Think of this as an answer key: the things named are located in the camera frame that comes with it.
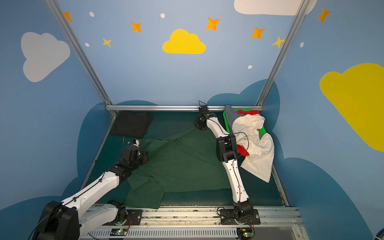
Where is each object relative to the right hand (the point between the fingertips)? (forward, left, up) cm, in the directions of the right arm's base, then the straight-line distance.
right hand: (196, 123), depth 112 cm
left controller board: (-69, +35, -3) cm, 78 cm away
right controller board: (-66, -27, -4) cm, 71 cm away
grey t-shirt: (+6, -26, +5) cm, 28 cm away
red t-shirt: (-27, -28, +9) cm, 40 cm away
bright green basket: (-8, -46, +4) cm, 46 cm away
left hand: (-31, +26, +8) cm, 42 cm away
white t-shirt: (-25, -40, +8) cm, 47 cm away
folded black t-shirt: (-1, +50, -2) cm, 51 cm away
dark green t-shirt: (-31, +3, -4) cm, 31 cm away
